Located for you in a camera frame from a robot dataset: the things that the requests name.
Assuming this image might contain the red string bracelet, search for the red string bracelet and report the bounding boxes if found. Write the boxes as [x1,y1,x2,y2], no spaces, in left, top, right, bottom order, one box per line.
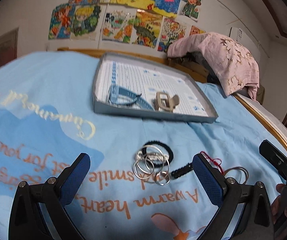
[200,151,225,174]

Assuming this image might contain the black elastic hair tie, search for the black elastic hair tie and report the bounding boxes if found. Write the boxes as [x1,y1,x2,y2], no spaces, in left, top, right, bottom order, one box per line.
[141,141,174,164]

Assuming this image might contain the silver bangle rings bunch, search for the silver bangle rings bunch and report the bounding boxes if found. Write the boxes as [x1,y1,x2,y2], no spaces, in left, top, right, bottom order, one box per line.
[132,144,172,186]

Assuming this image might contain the person's hand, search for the person's hand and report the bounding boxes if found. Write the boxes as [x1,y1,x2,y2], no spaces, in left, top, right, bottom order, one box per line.
[271,184,287,224]

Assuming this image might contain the black beaded hair clip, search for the black beaded hair clip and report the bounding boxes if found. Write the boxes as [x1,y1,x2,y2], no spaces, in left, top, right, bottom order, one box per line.
[171,163,193,179]

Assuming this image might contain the light blue printed bedsheet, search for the light blue printed bedsheet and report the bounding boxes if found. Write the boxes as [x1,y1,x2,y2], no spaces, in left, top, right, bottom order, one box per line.
[0,52,282,239]

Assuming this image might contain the pink embroidered cloth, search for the pink embroidered cloth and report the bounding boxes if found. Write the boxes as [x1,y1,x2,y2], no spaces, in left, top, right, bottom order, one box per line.
[167,32,259,100]

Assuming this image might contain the beige hair claw clip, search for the beige hair claw clip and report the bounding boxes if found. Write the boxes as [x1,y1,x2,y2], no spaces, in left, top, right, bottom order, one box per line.
[154,92,180,112]

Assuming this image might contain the grey shallow cardboard tray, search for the grey shallow cardboard tray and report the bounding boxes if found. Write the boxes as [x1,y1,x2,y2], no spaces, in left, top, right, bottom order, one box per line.
[93,52,218,123]

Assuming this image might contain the dark wooden door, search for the dark wooden door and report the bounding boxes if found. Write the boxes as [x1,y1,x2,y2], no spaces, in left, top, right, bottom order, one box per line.
[0,28,19,67]

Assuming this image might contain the colourful children's drawings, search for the colourful children's drawings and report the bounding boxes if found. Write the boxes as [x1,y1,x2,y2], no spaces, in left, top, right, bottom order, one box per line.
[48,0,204,52]

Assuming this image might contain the brown cord bracelet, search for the brown cord bracelet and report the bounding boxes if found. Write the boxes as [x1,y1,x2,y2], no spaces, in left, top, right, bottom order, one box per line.
[224,166,249,184]

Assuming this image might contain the wooden bed frame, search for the wooden bed frame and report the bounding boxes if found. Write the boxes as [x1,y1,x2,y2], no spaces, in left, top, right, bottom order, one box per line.
[57,47,287,151]

